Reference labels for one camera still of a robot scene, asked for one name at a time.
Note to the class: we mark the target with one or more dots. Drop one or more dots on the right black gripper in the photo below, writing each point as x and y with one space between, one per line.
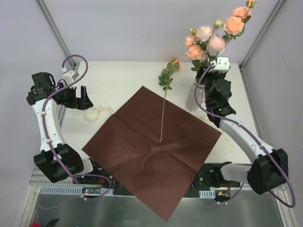
209 77

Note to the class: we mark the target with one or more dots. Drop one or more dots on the white ribbed ceramic vase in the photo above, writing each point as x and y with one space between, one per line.
191 104

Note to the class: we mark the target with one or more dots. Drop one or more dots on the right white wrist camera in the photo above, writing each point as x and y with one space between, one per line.
221 65

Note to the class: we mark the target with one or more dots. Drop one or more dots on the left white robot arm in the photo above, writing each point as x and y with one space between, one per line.
56 160

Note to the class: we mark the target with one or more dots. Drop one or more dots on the right aluminium frame post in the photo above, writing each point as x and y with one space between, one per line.
273 14

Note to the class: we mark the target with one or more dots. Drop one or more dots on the pink rose stem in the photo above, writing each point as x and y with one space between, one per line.
234 26
204 45
165 80

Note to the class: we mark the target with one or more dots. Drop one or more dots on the cream printed ribbon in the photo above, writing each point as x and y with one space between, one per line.
93 114

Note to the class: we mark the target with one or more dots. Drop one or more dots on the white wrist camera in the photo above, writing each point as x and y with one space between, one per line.
221 65
69 76

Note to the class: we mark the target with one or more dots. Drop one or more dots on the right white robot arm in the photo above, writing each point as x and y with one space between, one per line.
268 168

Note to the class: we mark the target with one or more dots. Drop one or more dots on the red object at bottom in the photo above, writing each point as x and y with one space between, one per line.
35 225

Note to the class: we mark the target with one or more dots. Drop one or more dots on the left aluminium frame post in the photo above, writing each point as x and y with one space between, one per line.
53 27

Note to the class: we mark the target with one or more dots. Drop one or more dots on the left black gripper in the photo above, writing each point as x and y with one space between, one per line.
75 99

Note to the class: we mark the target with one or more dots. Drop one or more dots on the dark red wrapping paper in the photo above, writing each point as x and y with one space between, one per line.
154 149

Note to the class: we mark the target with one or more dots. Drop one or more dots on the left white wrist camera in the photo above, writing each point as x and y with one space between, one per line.
69 76

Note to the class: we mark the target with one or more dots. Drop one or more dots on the aluminium frame post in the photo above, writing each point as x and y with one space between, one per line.
53 27
273 14

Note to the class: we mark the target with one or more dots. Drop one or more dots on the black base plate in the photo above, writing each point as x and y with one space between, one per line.
205 180

